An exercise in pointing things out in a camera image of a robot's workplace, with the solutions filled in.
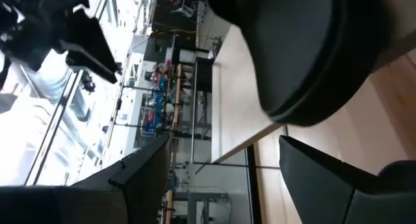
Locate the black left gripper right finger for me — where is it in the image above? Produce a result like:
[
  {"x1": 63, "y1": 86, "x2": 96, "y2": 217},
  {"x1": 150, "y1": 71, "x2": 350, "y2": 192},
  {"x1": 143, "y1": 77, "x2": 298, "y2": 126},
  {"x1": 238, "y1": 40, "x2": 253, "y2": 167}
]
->
[{"x1": 278, "y1": 134, "x2": 416, "y2": 224}]

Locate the black rubber slide sandal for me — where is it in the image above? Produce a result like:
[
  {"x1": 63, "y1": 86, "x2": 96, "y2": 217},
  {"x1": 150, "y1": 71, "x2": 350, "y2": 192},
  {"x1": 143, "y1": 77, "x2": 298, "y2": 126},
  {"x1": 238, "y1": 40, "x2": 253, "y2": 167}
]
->
[{"x1": 205, "y1": 0, "x2": 393, "y2": 127}]

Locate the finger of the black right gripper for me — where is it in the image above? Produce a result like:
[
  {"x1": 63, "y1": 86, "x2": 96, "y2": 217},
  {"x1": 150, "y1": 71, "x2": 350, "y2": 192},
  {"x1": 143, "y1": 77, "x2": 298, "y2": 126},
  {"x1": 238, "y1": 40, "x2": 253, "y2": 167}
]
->
[
  {"x1": 61, "y1": 15, "x2": 119, "y2": 75},
  {"x1": 66, "y1": 49, "x2": 118, "y2": 85}
]

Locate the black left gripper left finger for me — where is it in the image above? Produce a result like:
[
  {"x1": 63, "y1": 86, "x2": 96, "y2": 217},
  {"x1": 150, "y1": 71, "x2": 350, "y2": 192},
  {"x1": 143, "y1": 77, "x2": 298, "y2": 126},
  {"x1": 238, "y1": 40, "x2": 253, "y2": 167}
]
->
[{"x1": 71, "y1": 132, "x2": 174, "y2": 224}]

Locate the wooden shelf black metal frame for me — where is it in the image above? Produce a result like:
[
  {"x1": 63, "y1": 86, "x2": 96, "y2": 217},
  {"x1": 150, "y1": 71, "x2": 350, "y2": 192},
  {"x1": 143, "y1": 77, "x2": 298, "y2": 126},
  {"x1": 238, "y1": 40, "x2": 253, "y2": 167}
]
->
[{"x1": 209, "y1": 24, "x2": 289, "y2": 165}]

